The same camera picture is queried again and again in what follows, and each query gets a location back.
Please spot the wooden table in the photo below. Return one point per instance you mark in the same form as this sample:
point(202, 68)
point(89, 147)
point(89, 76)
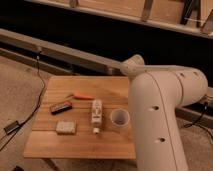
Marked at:
point(111, 143)

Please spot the orange carrot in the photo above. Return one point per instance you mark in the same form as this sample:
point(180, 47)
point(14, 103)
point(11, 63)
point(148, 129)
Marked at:
point(80, 96)

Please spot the black and red eraser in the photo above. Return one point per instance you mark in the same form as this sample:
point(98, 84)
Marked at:
point(60, 107)

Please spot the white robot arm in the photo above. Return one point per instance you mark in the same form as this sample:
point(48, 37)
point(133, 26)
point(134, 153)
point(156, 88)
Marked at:
point(155, 91)

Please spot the black power adapter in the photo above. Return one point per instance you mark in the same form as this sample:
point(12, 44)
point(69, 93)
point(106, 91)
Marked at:
point(11, 127)

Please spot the white plastic bottle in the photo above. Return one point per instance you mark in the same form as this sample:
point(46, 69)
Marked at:
point(96, 115)

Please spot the beige sponge block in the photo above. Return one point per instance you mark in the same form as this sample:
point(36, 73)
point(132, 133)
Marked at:
point(66, 127)

